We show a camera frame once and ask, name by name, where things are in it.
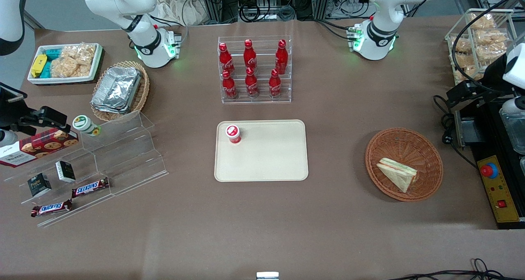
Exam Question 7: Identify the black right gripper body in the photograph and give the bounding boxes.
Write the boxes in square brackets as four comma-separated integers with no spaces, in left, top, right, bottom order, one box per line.
[0,82,28,129]

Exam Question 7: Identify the clear acrylic bottle rack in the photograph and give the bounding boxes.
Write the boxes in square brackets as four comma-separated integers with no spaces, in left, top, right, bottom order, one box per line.
[217,36,292,104]

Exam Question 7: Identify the red lidded cup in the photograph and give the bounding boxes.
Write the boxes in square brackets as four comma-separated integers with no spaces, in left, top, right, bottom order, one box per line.
[225,124,242,144]

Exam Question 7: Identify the clear bag of crackers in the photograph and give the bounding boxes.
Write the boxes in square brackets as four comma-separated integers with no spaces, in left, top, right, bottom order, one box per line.
[50,43,97,78]

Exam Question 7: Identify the triangle sandwich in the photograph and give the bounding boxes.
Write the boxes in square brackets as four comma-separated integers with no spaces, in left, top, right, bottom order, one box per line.
[376,157,419,193]

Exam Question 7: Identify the teal snack packet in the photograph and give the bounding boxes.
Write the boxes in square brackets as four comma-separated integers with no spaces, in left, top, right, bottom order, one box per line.
[41,46,63,79]

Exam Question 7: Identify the crumpled white cloth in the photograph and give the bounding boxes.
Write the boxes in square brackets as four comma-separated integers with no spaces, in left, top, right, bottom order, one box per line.
[155,0,214,26]

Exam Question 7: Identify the clear snack display rack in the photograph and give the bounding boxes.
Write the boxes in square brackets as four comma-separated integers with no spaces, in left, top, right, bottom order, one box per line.
[445,8,519,86]

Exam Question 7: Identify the thin black floor cable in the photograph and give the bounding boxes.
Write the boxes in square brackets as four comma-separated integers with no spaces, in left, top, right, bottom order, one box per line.
[388,258,525,280]

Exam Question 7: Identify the small black box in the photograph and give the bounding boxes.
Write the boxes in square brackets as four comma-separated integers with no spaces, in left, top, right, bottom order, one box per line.
[27,173,52,197]
[55,161,76,183]

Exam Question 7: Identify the stacked aluminium foil containers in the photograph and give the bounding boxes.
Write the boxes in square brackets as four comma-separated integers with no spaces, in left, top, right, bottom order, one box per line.
[91,66,143,114]

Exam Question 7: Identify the aluminium frame post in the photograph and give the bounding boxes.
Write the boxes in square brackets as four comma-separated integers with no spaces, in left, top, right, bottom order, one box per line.
[311,0,332,20]
[200,0,224,24]

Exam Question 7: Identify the yellow snack packet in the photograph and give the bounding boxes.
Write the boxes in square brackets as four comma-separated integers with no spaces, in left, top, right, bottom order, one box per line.
[31,54,48,78]

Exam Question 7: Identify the green lidded white cup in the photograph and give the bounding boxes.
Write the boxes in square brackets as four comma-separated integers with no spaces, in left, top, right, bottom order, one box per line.
[72,115,101,137]

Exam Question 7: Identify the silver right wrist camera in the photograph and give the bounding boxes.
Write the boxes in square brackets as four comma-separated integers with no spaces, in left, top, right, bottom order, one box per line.
[0,129,19,148]

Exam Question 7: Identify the clear acrylic stepped shelf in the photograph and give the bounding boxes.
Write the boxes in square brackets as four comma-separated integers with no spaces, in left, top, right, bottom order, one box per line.
[4,110,169,228]

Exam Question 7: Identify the fried snack bag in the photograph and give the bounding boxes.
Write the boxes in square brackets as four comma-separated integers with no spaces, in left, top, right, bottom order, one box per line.
[474,29,508,45]
[451,52,478,70]
[476,44,511,61]
[451,37,472,53]
[457,67,479,82]
[469,13,497,30]

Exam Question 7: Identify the red tartan cookie box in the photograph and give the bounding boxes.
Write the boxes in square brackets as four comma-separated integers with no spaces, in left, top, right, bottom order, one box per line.
[0,127,79,168]

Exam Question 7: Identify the oval light wicker basket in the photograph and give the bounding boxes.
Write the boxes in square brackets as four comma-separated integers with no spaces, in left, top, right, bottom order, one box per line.
[90,61,150,123]

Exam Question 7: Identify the round brown wicker basket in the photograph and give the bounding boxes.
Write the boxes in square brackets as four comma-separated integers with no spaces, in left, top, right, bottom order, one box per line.
[365,127,444,202]

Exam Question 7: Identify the beige plastic tray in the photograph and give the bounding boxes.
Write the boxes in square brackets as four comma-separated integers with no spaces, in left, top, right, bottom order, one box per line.
[214,119,309,182]

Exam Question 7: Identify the metal pan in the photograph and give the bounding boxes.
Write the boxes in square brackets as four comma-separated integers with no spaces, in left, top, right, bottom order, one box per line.
[499,106,525,155]

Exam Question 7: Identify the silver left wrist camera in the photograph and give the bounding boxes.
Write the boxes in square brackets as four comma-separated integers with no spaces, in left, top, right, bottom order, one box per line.
[500,98,525,117]

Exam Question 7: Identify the black power cable with plug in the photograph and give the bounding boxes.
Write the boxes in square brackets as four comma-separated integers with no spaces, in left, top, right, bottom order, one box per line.
[433,95,479,170]

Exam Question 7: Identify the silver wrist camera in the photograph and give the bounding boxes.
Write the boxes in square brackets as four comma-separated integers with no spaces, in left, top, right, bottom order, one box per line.
[500,98,525,117]
[0,129,19,148]

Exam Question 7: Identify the Snickers chocolate bar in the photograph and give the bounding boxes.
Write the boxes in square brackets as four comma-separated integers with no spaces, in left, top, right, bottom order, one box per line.
[31,199,73,218]
[71,177,110,198]

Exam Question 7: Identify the white rectangular plastic bin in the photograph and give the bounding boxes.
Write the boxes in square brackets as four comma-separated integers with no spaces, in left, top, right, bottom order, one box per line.
[27,43,103,85]

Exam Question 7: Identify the red cola bottle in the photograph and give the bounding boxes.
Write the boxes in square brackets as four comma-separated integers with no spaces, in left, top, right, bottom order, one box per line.
[218,42,235,74]
[221,70,238,100]
[269,69,283,99]
[275,39,289,75]
[245,67,260,98]
[243,39,258,70]

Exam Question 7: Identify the tangled black cables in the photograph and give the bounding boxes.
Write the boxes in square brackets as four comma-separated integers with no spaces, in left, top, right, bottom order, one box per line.
[238,0,297,23]

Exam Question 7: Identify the black machine with yellow panel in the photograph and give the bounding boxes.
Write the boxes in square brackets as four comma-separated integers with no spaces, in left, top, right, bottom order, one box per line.
[453,96,525,230]

